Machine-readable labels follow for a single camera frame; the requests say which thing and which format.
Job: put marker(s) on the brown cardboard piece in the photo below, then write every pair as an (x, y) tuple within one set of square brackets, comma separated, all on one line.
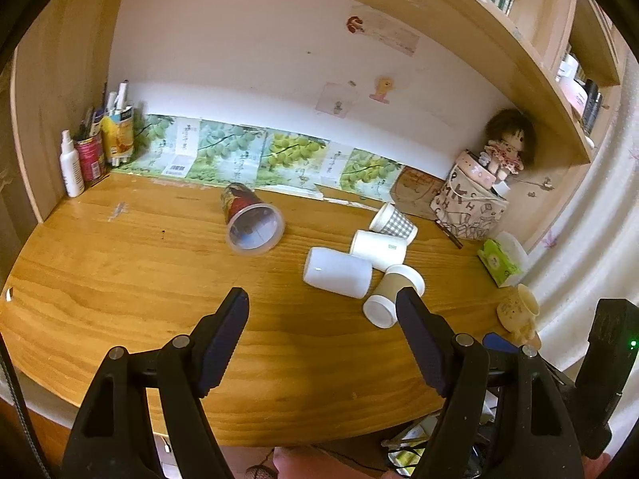
[(413, 192)]

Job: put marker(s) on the patterned fabric box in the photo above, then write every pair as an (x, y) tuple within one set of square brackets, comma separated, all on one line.
[(467, 205)]

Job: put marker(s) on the brown sleeve paper cup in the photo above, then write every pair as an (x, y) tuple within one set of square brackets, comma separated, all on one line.
[(380, 308)]

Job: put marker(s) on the brown haired doll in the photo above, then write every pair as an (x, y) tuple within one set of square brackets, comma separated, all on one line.
[(511, 143)]

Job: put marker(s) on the clear plastic cup red label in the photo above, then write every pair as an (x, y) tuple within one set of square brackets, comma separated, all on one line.
[(253, 226)]

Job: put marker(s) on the grey checked paper cup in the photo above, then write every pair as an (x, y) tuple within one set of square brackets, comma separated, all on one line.
[(390, 221)]

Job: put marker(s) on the green tissue pack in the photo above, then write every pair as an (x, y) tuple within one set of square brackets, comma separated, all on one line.
[(505, 259)]

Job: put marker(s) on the grape printed paper sheet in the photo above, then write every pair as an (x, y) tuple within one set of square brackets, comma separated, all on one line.
[(219, 153)]

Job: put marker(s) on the cream ceramic mug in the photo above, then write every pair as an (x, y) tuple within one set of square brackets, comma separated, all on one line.
[(518, 313)]

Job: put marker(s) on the dark pen on table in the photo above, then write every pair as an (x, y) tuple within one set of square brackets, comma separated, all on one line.
[(446, 231)]

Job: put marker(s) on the white cylindrical cup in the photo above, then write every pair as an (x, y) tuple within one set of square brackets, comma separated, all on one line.
[(337, 272)]

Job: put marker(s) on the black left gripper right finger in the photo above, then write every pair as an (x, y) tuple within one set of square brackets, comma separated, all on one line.
[(533, 435)]

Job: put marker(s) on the red can pen holder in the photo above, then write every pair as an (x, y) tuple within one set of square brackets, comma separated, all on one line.
[(91, 158)]

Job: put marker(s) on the wooden wall shelf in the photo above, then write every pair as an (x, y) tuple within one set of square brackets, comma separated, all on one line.
[(519, 52)]

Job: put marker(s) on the yellow carton pen holder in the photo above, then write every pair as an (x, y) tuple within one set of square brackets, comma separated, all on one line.
[(118, 137)]

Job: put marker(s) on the black device green light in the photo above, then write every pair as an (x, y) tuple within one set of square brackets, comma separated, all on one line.
[(612, 352)]

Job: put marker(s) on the white spray bottle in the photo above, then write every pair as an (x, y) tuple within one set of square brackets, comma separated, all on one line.
[(70, 166)]

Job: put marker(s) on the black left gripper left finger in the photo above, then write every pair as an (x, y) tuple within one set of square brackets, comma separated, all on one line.
[(112, 434)]

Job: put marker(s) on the white paper cup green text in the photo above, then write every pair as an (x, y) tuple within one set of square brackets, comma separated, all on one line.
[(382, 251)]

